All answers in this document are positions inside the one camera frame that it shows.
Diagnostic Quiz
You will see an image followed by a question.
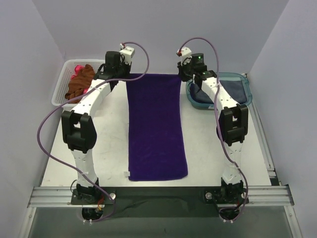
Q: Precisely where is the grey towel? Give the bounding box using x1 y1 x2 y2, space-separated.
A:
186 80 252 106

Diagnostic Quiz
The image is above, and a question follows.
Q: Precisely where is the purple towel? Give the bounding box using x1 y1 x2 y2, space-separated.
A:
126 74 188 181

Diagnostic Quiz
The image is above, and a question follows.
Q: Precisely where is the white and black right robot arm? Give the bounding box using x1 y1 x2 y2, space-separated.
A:
177 58 248 195

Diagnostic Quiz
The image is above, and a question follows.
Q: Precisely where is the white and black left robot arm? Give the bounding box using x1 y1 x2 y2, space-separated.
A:
61 47 135 199

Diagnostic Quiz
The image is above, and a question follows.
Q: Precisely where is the pink red cloth in basket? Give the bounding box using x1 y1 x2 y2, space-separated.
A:
71 65 84 80

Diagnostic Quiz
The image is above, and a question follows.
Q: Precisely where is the brown cloth in basket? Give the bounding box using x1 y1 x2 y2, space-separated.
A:
64 64 95 100

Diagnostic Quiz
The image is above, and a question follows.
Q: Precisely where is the teal plastic bin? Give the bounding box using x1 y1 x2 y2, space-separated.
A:
186 72 252 110

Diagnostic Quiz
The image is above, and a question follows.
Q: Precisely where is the white plastic laundry basket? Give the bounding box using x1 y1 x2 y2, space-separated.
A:
52 59 105 106

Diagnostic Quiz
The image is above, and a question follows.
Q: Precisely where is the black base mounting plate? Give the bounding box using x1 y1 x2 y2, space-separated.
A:
70 185 249 220

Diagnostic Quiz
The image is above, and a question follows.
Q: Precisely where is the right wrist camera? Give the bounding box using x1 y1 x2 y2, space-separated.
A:
176 47 207 73

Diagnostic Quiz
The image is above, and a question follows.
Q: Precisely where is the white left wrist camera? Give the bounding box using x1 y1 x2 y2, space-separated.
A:
119 43 135 65

